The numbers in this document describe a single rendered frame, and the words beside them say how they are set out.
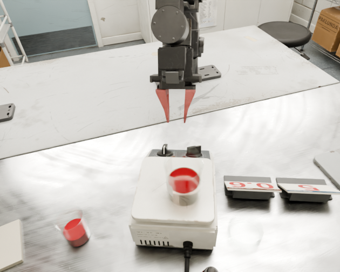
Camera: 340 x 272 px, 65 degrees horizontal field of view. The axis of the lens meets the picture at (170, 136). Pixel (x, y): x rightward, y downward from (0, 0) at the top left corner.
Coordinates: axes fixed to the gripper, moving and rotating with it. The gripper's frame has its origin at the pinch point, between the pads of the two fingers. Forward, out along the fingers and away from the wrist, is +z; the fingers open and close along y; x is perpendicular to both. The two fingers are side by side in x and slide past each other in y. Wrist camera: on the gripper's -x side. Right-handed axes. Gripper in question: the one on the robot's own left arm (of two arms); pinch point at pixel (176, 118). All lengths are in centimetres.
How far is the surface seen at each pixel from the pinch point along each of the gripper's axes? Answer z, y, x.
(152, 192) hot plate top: 7.3, -2.2, -19.5
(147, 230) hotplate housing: 11.6, -2.5, -22.6
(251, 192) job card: 10.5, 14.2, -11.9
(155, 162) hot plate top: 4.5, -2.5, -14.1
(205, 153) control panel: 5.6, 6.1, -5.9
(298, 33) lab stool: -27, 66, 126
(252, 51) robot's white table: -15, 23, 44
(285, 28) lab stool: -30, 60, 133
